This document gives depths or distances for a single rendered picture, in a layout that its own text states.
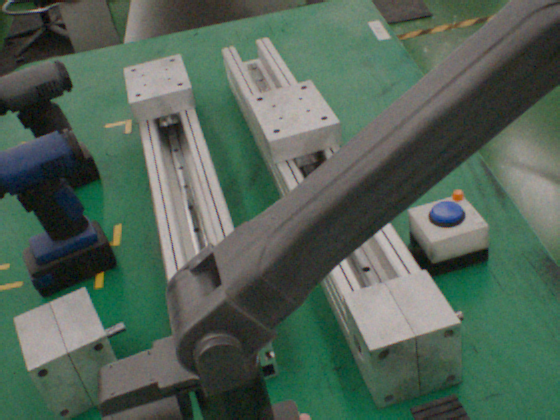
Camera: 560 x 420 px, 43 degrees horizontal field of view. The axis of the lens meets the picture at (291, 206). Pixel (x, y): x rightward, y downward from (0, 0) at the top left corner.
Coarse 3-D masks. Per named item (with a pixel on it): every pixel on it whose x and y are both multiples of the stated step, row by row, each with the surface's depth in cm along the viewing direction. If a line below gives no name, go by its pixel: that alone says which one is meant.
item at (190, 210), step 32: (160, 128) 130; (192, 128) 119; (160, 160) 112; (192, 160) 119; (160, 192) 105; (192, 192) 108; (160, 224) 98; (192, 224) 102; (224, 224) 96; (192, 256) 98
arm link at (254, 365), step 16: (256, 368) 55; (256, 384) 56; (208, 400) 55; (224, 400) 54; (240, 400) 55; (256, 400) 56; (192, 416) 56; (208, 416) 56; (224, 416) 56; (240, 416) 56; (256, 416) 57
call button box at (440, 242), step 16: (416, 208) 96; (464, 208) 94; (416, 224) 94; (432, 224) 93; (448, 224) 92; (464, 224) 92; (480, 224) 91; (416, 240) 96; (432, 240) 90; (448, 240) 90; (464, 240) 91; (480, 240) 92; (416, 256) 95; (432, 256) 91; (448, 256) 92; (464, 256) 93; (480, 256) 93; (432, 272) 93
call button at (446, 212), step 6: (438, 204) 94; (444, 204) 93; (450, 204) 93; (456, 204) 93; (432, 210) 93; (438, 210) 93; (444, 210) 92; (450, 210) 92; (456, 210) 92; (432, 216) 93; (438, 216) 92; (444, 216) 91; (450, 216) 91; (456, 216) 91; (444, 222) 92; (450, 222) 91
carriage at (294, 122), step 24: (264, 96) 116; (288, 96) 114; (312, 96) 113; (264, 120) 109; (288, 120) 108; (312, 120) 107; (336, 120) 105; (264, 144) 111; (288, 144) 105; (312, 144) 106; (336, 144) 107
